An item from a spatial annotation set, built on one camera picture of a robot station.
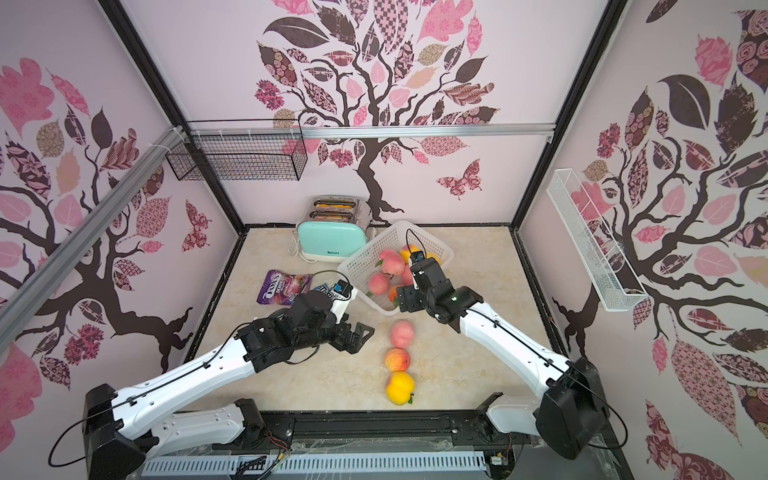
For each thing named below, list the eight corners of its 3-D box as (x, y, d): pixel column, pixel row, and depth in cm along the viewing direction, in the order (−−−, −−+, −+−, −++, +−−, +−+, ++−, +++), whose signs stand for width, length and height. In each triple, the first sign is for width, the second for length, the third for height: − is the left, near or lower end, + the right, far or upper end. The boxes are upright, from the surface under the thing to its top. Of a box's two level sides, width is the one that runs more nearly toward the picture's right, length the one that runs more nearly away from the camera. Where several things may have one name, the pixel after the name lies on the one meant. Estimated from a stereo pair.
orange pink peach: (384, 373, 84) (384, 367, 80) (385, 355, 88) (384, 348, 84) (409, 373, 84) (410, 367, 80) (409, 355, 88) (410, 348, 84)
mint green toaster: (304, 265, 111) (291, 232, 97) (315, 222, 126) (305, 188, 112) (366, 265, 111) (362, 232, 97) (369, 221, 126) (366, 187, 112)
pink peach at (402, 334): (390, 349, 88) (390, 340, 83) (390, 329, 93) (390, 319, 87) (414, 349, 88) (416, 339, 83) (413, 329, 93) (414, 319, 87)
